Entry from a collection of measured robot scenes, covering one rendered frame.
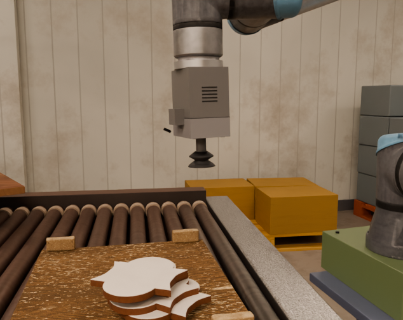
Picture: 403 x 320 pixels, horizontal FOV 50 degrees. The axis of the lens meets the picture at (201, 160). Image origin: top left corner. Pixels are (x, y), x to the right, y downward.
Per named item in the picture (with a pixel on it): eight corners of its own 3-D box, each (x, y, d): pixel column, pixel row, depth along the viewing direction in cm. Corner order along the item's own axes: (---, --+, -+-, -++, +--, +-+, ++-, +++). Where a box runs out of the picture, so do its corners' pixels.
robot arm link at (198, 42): (182, 25, 61) (165, 35, 68) (183, 59, 61) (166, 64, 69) (230, 27, 63) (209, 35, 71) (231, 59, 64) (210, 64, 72)
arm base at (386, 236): (405, 232, 96) (406, 188, 94) (468, 254, 82) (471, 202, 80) (349, 242, 90) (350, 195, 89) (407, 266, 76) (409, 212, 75)
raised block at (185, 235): (197, 239, 99) (197, 227, 99) (199, 242, 97) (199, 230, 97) (171, 241, 98) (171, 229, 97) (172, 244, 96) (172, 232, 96)
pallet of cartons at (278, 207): (301, 220, 448) (302, 175, 441) (343, 248, 363) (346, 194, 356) (178, 226, 425) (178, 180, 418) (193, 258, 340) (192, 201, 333)
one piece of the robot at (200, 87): (151, 47, 68) (156, 150, 70) (167, 39, 60) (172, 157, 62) (208, 48, 72) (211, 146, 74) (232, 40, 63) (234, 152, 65)
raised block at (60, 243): (75, 247, 94) (75, 235, 93) (75, 251, 92) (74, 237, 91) (47, 249, 92) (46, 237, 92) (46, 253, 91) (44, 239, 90)
